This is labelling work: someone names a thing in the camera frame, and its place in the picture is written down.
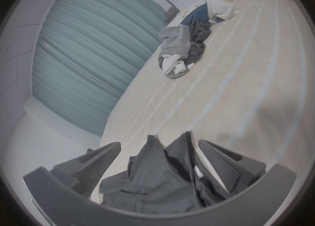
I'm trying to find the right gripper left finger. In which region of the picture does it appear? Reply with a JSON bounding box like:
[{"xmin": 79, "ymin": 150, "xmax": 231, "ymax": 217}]
[{"xmin": 50, "ymin": 141, "xmax": 122, "ymax": 198}]

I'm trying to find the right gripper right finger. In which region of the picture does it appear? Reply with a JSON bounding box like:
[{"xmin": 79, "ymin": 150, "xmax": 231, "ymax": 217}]
[{"xmin": 198, "ymin": 139, "xmax": 267, "ymax": 194}]

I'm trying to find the black T-shirt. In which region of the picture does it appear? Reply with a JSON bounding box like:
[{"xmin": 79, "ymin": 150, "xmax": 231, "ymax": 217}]
[{"xmin": 99, "ymin": 131, "xmax": 232, "ymax": 214}]

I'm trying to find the bed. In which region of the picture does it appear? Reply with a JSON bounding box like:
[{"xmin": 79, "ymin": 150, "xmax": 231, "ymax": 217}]
[{"xmin": 90, "ymin": 0, "xmax": 313, "ymax": 206}]

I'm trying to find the pile of clothes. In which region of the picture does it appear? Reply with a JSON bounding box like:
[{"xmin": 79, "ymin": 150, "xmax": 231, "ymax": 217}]
[{"xmin": 158, "ymin": 0, "xmax": 240, "ymax": 80}]

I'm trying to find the blue-green curtain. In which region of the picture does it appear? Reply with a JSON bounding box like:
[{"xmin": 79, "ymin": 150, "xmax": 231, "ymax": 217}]
[
  {"xmin": 31, "ymin": 44, "xmax": 123, "ymax": 137},
  {"xmin": 39, "ymin": 0, "xmax": 170, "ymax": 95}
]

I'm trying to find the white printed pillow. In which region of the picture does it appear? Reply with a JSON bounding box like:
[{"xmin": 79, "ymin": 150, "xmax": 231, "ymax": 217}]
[{"xmin": 166, "ymin": 0, "xmax": 219, "ymax": 27}]

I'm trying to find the grey bedside table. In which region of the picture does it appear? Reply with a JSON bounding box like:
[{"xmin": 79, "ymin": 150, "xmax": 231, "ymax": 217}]
[{"xmin": 165, "ymin": 7, "xmax": 177, "ymax": 21}]

